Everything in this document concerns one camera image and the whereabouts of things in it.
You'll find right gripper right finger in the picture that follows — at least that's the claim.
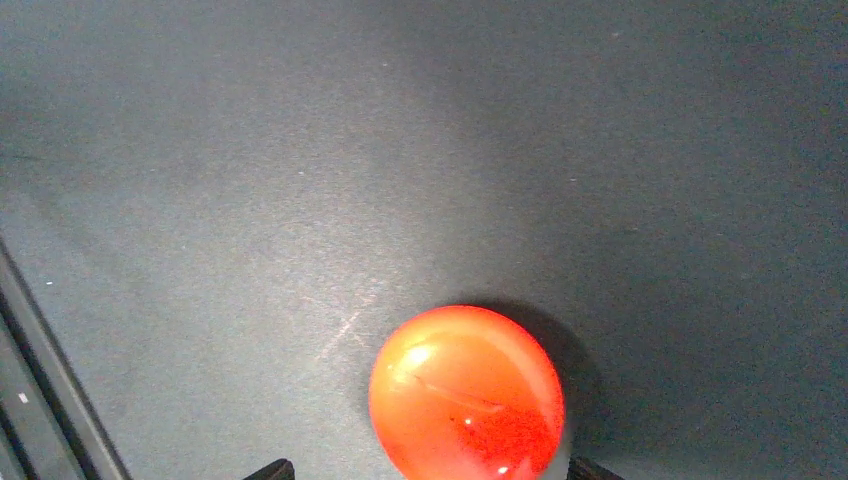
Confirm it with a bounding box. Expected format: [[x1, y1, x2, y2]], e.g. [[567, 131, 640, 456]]
[[567, 457, 623, 480]]

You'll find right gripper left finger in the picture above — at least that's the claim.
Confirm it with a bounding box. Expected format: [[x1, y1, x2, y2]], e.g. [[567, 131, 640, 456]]
[[244, 458, 295, 480]]

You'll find orange round case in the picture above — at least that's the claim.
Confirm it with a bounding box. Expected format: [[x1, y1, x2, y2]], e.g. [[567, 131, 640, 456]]
[[368, 305, 566, 479]]

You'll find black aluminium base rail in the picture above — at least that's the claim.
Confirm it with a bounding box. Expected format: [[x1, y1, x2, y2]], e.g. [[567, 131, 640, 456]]
[[1, 246, 130, 479]]

